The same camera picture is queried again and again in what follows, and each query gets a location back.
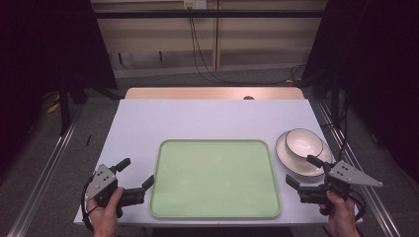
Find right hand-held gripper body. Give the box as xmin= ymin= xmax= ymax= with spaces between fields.
xmin=297 ymin=160 xmax=384 ymax=217

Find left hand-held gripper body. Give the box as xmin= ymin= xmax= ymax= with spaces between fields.
xmin=84 ymin=163 xmax=146 ymax=218

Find person's left hand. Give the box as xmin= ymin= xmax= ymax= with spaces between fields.
xmin=86 ymin=187 xmax=126 ymax=237

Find person's right hand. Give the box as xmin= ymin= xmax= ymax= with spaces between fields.
xmin=318 ymin=190 xmax=362 ymax=237

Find white plate with dark rim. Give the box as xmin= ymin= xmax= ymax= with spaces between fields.
xmin=275 ymin=130 xmax=335 ymax=179

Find white bowl with dark rim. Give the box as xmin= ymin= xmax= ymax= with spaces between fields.
xmin=285 ymin=127 xmax=325 ymax=160

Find light green tray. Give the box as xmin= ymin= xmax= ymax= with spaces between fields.
xmin=148 ymin=138 xmax=283 ymax=221

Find white table sheet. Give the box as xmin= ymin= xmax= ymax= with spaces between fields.
xmin=73 ymin=98 xmax=364 ymax=228

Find black stand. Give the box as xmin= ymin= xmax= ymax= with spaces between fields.
xmin=58 ymin=73 xmax=71 ymax=136

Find wooden table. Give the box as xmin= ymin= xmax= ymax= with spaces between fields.
xmin=124 ymin=86 xmax=306 ymax=101

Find dark curtain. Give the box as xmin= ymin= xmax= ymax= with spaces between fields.
xmin=0 ymin=0 xmax=119 ymax=186
xmin=300 ymin=0 xmax=419 ymax=184

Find black horizontal bar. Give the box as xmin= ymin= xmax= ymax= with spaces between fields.
xmin=93 ymin=9 xmax=328 ymax=20

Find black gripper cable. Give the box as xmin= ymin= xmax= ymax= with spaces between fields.
xmin=348 ymin=190 xmax=368 ymax=222
xmin=80 ymin=176 xmax=97 ymax=233

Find metal floor rail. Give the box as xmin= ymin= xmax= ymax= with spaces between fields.
xmin=6 ymin=104 xmax=85 ymax=237
xmin=315 ymin=98 xmax=403 ymax=237

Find black stand cable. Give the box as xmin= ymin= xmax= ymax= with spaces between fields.
xmin=320 ymin=97 xmax=350 ymax=163

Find black hanging cables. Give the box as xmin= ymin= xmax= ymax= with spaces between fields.
xmin=188 ymin=6 xmax=307 ymax=86

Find white wall socket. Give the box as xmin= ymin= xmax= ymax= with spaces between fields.
xmin=183 ymin=0 xmax=208 ymax=10

